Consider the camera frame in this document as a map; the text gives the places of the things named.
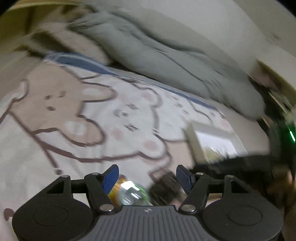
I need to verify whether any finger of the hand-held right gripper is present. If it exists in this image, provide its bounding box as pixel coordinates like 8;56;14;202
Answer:
190;155;272;176

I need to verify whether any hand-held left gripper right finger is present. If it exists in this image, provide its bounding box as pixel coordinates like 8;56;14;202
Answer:
176;164;251;214

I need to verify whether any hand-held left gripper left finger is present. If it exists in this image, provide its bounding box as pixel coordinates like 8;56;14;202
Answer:
43;164;119;214

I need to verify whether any dark brown hair tie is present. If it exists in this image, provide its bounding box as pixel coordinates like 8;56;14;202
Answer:
149;171;185;205

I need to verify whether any clear bag of rubber bands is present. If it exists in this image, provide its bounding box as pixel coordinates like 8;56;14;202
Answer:
203;145;223;164

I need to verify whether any white cardboard box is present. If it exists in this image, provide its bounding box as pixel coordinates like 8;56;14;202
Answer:
185;123;248;167

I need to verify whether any person's right forearm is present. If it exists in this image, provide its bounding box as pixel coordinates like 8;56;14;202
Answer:
266;171;296;241

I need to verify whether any beige bed sheet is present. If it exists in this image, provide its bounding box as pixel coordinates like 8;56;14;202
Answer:
0;58;273;241

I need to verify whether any wooden wardrobe shelf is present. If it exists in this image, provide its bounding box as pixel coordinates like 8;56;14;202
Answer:
247;58;296;121

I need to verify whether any bear printed blanket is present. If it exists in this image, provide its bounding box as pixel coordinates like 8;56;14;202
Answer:
0;52;234;232

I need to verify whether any grey duvet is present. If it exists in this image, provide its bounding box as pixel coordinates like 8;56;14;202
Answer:
69;9;266;121

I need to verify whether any beige fuzzy pillow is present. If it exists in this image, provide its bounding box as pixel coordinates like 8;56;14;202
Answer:
23;23;111;65

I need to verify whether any wooden bedside shelf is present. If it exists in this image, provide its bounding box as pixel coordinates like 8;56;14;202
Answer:
0;0;77;47

